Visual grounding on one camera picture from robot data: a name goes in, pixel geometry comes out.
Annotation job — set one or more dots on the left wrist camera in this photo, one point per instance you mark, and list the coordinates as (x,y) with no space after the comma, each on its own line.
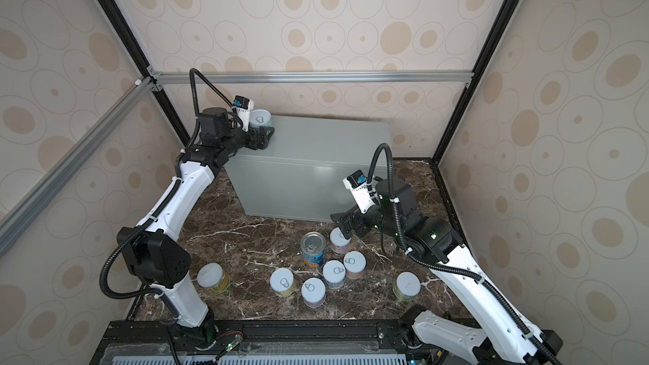
(243,108)

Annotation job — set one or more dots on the yellow label white-lid can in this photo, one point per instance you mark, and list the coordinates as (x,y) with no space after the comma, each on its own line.
(282,282)

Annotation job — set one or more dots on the pink label white-lid can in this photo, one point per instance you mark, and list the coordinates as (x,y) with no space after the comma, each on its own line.
(313,292)

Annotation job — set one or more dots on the left diagonal aluminium rail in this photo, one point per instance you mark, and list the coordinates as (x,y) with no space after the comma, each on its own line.
(31,206)

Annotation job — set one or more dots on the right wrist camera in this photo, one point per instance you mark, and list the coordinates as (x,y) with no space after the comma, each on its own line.
(357,184)

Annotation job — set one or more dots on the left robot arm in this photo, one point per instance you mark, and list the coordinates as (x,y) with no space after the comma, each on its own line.
(150,249)

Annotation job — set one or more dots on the grey metal cabinet box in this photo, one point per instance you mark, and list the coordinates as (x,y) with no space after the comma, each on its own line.
(300,175)

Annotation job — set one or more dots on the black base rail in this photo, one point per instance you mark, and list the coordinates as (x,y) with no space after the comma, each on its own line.
(388,341)

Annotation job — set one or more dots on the teal label white-lid can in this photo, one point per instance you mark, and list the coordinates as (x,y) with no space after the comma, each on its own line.
(260,118)

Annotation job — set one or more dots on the green orange label can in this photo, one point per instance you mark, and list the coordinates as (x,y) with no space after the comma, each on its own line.
(406,287)

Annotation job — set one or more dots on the horizontal aluminium rail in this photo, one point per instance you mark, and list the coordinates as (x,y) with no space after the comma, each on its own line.
(355,77)

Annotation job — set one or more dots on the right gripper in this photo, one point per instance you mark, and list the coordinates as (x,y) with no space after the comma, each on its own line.
(354,217)

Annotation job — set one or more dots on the open blue label can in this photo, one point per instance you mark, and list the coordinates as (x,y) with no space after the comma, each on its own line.
(313,248)

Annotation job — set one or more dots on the right black corner post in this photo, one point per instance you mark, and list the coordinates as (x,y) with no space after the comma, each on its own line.
(493,39)

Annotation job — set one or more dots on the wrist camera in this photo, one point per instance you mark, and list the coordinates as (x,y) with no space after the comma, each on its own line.
(243,108)
(357,184)

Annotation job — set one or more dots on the green yellow label can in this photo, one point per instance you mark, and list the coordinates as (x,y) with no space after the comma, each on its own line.
(213,278)

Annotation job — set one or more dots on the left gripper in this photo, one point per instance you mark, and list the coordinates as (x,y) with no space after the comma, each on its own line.
(264,142)

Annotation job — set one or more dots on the peach label white-lid can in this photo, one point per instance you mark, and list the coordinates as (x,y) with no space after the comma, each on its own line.
(355,264)

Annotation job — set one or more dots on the blue label white-lid can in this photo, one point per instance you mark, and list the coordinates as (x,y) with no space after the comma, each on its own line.
(334,273)

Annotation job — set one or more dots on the pink can near cabinet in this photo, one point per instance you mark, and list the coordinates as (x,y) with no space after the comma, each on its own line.
(339,243)

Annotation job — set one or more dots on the black corner post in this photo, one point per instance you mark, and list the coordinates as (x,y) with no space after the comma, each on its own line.
(131,44)
(493,39)

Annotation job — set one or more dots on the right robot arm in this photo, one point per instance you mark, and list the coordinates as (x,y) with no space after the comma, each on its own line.
(503,334)

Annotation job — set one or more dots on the left black corner post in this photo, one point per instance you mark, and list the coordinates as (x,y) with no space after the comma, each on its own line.
(131,44)

